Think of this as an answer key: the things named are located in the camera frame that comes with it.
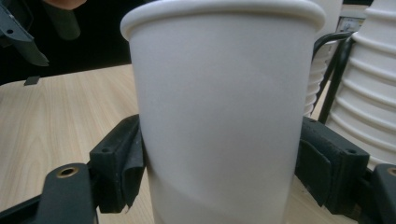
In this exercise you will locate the tall stack of white cups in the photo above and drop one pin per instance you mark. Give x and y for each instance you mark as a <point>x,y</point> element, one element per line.
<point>370,93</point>

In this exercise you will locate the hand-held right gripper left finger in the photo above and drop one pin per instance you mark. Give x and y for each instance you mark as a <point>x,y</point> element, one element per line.
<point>115,168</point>

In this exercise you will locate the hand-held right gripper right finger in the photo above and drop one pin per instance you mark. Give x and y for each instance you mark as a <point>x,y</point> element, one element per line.
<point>339,168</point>

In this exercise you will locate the single white paper cup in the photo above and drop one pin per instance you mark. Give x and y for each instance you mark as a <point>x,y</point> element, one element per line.
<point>218,109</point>

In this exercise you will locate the short stack of white cups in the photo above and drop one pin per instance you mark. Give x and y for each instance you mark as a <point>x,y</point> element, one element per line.
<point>316,81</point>

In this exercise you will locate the black tape piece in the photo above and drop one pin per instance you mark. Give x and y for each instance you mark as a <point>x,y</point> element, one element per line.
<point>32,81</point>

